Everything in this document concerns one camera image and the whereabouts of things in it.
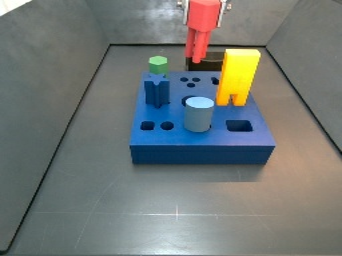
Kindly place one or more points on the green hexagon block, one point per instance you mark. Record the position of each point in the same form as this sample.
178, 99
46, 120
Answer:
158, 65

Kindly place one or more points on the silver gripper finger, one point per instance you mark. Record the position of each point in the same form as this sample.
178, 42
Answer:
184, 5
225, 7

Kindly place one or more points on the red three prong block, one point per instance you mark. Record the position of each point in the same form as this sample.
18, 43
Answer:
203, 19

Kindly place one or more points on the yellow two prong block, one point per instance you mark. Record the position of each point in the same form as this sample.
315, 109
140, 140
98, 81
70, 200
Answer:
239, 71

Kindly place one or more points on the dark blue star block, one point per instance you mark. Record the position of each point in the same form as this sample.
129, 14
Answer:
157, 88

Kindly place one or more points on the light blue cylinder block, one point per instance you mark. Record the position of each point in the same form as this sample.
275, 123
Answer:
199, 114

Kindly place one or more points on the black square block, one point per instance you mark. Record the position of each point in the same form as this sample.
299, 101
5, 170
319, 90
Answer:
212, 63

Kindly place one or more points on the blue foam peg board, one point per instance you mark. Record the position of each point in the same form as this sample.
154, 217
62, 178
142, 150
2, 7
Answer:
239, 138

